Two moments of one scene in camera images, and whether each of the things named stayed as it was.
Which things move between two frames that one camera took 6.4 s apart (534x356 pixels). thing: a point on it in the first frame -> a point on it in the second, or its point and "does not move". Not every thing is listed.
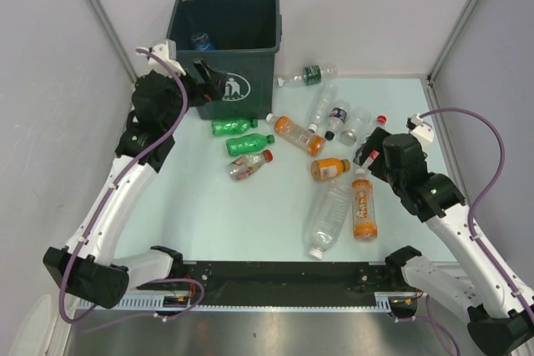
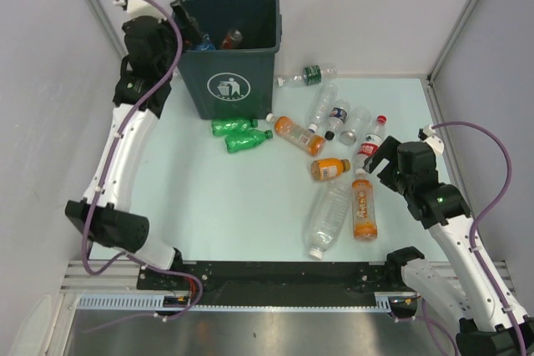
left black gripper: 213,83 -> 187,24
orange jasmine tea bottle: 365,219 does not move
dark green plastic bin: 238,32 does not move
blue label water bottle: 202,42 does not move
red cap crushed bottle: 244,166 -> 234,37
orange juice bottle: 329,167 does not move
